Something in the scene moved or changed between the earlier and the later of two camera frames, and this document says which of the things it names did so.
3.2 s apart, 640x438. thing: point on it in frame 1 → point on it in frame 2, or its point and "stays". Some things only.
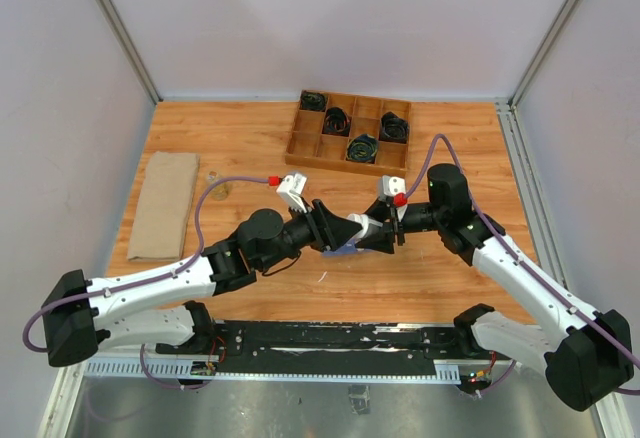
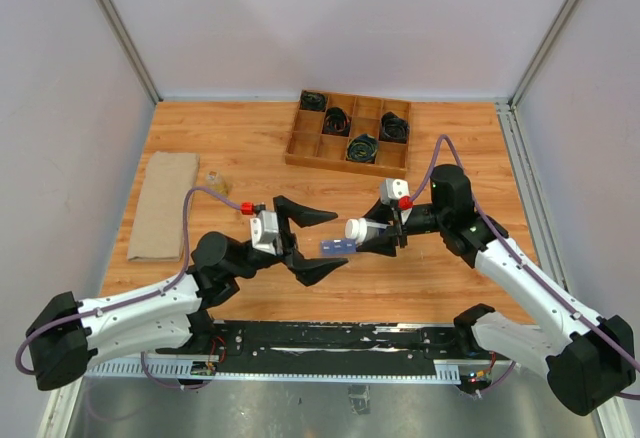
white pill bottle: x=369 y=225 stays
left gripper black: x=330 y=231 → x=307 y=270
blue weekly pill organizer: x=347 y=249 stays
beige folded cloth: x=164 y=207 stays
